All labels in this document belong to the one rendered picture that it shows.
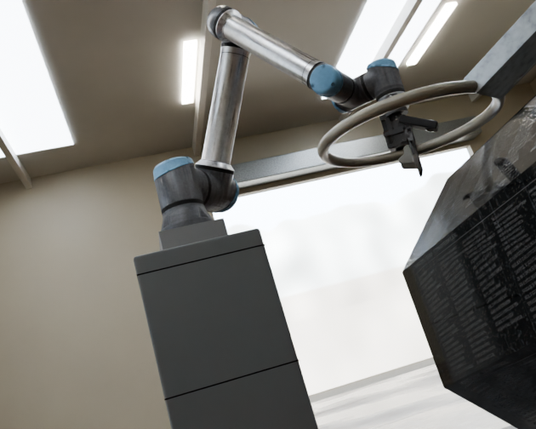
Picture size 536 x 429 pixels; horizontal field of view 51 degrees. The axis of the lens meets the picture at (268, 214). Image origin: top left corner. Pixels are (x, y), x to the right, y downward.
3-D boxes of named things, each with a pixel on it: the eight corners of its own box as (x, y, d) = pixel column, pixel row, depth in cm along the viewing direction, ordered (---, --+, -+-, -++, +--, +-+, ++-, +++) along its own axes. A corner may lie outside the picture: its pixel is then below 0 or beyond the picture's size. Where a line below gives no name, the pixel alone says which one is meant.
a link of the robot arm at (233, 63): (177, 207, 213) (213, 8, 211) (208, 210, 227) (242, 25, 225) (207, 213, 204) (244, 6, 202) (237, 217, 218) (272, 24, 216)
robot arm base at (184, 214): (157, 233, 186) (151, 205, 188) (166, 247, 204) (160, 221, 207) (213, 219, 187) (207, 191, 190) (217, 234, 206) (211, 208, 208)
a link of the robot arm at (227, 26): (202, -9, 199) (343, 66, 164) (224, 4, 209) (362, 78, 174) (187, 21, 202) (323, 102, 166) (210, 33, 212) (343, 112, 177)
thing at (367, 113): (540, 102, 148) (536, 92, 148) (437, 76, 115) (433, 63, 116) (392, 171, 183) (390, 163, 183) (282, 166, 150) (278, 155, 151)
